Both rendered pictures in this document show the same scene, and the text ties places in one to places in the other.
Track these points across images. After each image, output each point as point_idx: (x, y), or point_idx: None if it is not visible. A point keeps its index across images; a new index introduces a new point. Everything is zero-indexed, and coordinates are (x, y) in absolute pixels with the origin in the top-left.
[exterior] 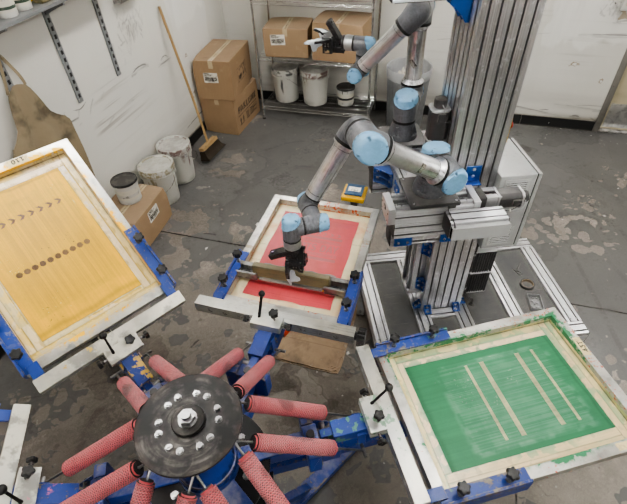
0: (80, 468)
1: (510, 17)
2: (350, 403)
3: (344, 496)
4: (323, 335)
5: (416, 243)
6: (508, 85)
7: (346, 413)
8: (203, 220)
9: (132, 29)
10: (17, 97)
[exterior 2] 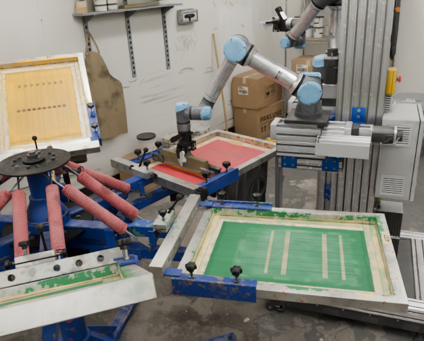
0: None
1: None
2: (230, 321)
3: None
4: (177, 189)
5: (301, 168)
6: (378, 33)
7: (222, 327)
8: None
9: (187, 42)
10: (91, 59)
